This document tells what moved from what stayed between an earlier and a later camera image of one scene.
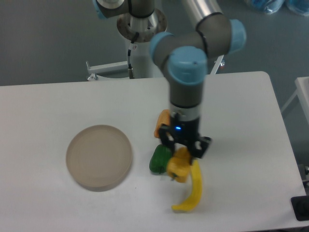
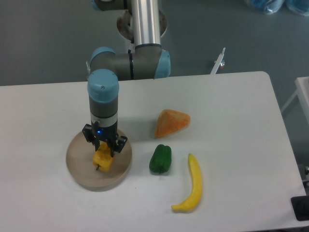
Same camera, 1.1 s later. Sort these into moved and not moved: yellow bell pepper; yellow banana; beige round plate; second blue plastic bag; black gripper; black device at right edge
Moved: yellow bell pepper; black gripper
Not moved: yellow banana; second blue plastic bag; beige round plate; black device at right edge
